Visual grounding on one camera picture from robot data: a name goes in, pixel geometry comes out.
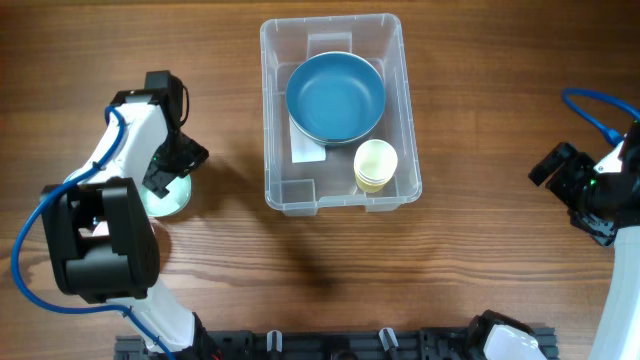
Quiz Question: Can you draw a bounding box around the mint green small bowl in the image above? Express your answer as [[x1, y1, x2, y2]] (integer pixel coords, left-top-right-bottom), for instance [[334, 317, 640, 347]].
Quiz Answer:
[[139, 175, 192, 217]]

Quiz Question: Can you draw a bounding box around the cream bowl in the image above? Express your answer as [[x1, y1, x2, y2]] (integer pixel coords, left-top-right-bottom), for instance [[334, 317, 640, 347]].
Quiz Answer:
[[285, 50, 387, 148]]

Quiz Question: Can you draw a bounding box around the pale cream cup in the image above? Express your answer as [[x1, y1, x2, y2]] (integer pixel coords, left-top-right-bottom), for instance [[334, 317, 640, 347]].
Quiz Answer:
[[354, 139, 398, 178]]

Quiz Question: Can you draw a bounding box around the light blue small bowl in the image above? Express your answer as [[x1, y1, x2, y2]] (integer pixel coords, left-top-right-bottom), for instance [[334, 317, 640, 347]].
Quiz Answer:
[[63, 168, 86, 183]]

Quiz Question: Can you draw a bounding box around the pink small bowl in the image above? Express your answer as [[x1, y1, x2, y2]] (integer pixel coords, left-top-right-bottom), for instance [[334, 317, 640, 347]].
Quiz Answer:
[[91, 221, 156, 241]]

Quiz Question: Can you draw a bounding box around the pink cup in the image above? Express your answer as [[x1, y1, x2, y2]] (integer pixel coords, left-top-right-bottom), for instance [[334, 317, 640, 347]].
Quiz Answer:
[[355, 173, 392, 187]]

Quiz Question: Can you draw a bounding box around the yellow cup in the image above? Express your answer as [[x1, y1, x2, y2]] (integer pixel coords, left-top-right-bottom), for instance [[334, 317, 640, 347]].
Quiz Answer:
[[356, 178, 385, 193]]

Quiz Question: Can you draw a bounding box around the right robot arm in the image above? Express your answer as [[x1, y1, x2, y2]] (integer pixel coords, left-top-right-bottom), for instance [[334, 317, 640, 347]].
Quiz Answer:
[[529, 121, 639, 359]]

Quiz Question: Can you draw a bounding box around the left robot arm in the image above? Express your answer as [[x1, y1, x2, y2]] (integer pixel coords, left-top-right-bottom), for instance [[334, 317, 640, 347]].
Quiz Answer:
[[38, 70, 222, 359]]

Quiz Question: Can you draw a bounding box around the clear plastic storage bin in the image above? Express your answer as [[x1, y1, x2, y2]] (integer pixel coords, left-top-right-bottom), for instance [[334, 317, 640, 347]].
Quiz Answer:
[[260, 13, 422, 216]]

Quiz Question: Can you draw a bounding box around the right blue cable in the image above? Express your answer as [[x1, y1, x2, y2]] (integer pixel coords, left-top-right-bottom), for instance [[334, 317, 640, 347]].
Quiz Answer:
[[560, 87, 640, 148]]

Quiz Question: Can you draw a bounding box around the blue cable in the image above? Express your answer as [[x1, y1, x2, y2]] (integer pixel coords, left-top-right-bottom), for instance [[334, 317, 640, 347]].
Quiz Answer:
[[560, 87, 640, 148], [9, 104, 176, 360]]

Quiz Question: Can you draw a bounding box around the left blue cable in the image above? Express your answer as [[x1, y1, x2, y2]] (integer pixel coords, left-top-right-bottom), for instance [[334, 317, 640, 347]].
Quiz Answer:
[[9, 104, 176, 360]]

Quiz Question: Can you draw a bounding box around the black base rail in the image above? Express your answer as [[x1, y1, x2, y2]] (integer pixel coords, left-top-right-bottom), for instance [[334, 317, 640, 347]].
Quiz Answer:
[[114, 328, 466, 360]]

